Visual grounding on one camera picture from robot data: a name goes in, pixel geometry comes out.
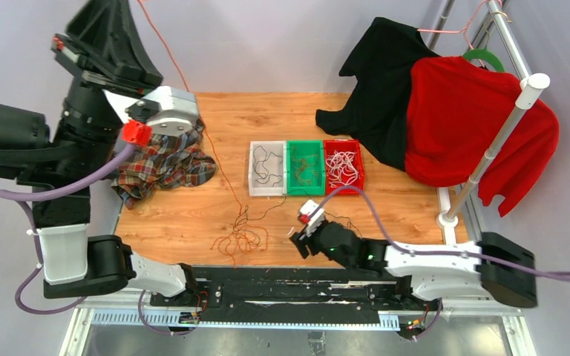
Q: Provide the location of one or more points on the green plastic bin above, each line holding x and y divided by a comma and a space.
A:
305, 168

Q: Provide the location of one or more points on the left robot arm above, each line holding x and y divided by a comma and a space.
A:
89, 145

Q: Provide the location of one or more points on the white clothes rack pole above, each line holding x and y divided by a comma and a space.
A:
532, 86

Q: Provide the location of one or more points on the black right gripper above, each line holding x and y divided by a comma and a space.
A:
302, 240

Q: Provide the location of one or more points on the red plastic bin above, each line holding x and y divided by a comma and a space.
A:
343, 164

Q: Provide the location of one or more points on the green clothes hanger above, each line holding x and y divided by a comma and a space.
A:
485, 56

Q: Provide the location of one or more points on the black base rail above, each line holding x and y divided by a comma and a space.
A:
285, 298

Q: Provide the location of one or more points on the black t-shirt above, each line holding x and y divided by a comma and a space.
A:
376, 112

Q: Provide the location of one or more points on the pink wire hanger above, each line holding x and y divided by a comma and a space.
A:
483, 15

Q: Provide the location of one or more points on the red t-shirt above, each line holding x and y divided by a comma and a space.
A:
455, 111

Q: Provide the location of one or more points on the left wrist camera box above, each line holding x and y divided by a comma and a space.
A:
168, 111

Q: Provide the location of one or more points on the plaid flannel shirt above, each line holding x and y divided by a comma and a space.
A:
166, 163

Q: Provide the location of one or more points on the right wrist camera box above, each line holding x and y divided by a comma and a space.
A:
311, 215

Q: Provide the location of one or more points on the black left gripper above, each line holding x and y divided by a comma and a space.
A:
107, 28

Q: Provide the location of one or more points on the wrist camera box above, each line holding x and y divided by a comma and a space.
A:
311, 215
168, 111

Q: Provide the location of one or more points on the white translucent plastic bin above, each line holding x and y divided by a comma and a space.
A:
267, 173

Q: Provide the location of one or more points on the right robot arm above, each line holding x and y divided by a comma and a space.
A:
486, 268

